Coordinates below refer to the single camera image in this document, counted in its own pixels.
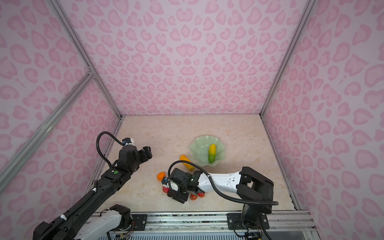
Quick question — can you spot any green scalloped fruit bowl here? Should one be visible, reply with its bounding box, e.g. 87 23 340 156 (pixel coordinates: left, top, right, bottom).
190 135 226 167

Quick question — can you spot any yellow fake corn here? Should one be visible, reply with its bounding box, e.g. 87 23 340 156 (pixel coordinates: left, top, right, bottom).
180 155 195 171

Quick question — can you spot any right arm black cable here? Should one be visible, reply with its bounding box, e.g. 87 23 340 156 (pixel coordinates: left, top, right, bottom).
167 160 279 207

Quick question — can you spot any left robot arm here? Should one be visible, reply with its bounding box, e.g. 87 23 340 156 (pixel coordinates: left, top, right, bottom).
33 145 153 240

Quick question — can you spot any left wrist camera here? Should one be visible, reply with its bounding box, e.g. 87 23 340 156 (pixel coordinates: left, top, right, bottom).
122 138 135 146

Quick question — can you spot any red fake grape bunch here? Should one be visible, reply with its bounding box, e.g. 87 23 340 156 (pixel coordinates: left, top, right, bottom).
190 193 205 201

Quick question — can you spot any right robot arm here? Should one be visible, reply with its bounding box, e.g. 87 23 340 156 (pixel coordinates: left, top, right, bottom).
160 167 278 231

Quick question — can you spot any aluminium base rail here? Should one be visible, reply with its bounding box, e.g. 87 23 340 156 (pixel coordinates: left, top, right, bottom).
55 209 320 240

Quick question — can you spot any fake orange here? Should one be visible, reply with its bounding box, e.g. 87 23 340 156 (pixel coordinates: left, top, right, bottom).
157 172 166 182

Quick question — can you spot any fake strawberry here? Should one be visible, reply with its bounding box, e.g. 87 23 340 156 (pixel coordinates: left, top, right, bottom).
163 186 170 193

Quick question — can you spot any green yellow fake mango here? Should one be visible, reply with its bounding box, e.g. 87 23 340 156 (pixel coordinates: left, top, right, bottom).
208 144 217 163

